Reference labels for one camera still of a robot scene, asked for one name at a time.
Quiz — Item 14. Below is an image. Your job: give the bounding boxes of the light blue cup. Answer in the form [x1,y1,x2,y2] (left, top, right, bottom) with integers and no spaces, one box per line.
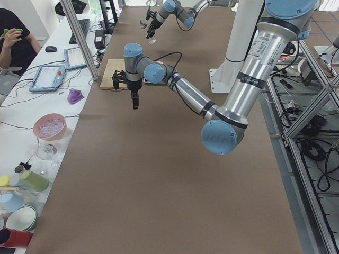
[1,192,24,212]

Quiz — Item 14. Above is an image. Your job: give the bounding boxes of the blue teach pendant near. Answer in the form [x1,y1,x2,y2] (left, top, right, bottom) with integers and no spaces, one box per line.
[29,65,66,93]

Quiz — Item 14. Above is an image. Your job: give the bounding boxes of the bamboo cutting board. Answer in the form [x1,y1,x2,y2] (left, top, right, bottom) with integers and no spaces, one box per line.
[100,59,125,90]

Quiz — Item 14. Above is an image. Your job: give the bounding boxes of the glass sauce bottle metal cap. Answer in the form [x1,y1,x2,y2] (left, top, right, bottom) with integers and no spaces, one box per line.
[139,20,156,44]

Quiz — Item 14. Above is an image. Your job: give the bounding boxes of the aluminium frame post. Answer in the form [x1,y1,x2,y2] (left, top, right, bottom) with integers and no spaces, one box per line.
[60,0,99,81]

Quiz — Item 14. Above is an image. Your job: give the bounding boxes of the white green bowl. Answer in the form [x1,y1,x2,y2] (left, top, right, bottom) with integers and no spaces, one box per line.
[6,205,38,232]

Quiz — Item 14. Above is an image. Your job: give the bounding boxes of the person in black shirt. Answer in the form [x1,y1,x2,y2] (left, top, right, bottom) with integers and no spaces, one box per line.
[1,8,42,76]

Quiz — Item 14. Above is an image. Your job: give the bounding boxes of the black power adapter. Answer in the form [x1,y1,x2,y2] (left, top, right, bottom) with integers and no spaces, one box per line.
[94,30,105,49]

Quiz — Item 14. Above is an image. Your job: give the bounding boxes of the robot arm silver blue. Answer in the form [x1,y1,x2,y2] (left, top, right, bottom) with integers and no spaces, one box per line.
[146,0,212,39]
[123,1,316,155]

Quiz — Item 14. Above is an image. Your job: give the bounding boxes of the blue teach pendant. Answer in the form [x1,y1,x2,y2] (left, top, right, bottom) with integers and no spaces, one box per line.
[64,47,87,70]
[29,65,66,93]

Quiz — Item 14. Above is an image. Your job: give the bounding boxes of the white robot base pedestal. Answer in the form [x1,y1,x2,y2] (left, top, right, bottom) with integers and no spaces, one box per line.
[209,0,264,93]

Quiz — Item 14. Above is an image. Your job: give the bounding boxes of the blue teach pendant far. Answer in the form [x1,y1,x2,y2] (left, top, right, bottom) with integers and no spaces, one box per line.
[64,47,87,70]

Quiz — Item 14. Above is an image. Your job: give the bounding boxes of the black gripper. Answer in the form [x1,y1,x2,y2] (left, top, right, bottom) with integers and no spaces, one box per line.
[146,9,162,39]
[126,79,142,110]

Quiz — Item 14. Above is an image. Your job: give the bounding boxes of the red cup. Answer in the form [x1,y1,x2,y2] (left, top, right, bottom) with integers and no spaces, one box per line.
[1,228,33,248]

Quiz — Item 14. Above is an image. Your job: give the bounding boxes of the pink bowl with ice cubes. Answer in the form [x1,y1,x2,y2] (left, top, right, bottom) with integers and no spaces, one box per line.
[33,113,67,141]

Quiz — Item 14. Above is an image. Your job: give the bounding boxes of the black keyboard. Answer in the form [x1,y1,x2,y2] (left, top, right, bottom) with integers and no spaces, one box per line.
[68,19,91,44]

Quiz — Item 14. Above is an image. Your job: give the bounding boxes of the black computer mouse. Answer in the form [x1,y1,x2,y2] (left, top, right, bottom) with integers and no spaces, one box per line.
[45,46,58,53]

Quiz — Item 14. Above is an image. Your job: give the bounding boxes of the green plastic cup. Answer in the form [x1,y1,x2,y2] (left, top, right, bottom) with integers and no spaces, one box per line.
[20,170,49,192]

